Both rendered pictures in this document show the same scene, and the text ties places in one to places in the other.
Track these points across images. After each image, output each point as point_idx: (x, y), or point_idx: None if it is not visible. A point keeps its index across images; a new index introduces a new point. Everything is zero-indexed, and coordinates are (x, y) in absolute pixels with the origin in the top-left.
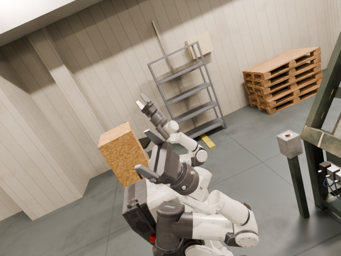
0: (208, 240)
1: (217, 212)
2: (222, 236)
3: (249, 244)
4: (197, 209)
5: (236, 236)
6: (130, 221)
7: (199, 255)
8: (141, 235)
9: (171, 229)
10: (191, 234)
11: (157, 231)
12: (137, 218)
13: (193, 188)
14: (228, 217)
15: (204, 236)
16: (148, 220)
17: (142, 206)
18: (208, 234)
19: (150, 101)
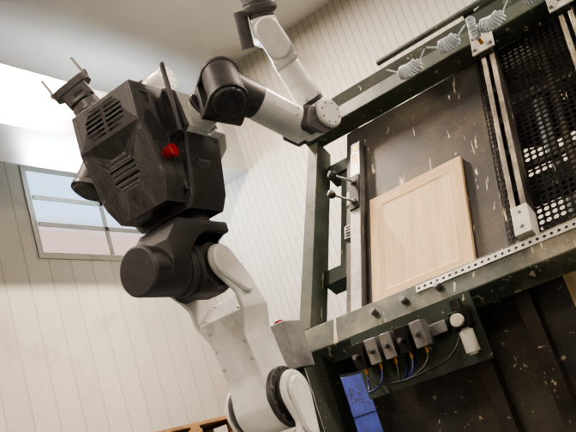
0: (230, 299)
1: (291, 66)
2: (300, 107)
3: (333, 118)
4: (278, 33)
5: (316, 104)
6: (137, 100)
7: (235, 269)
8: (150, 141)
9: (238, 74)
10: (264, 88)
11: (216, 74)
12: (148, 105)
13: (275, 1)
14: (303, 77)
15: (279, 99)
16: (175, 101)
17: (157, 90)
18: (284, 99)
19: (88, 75)
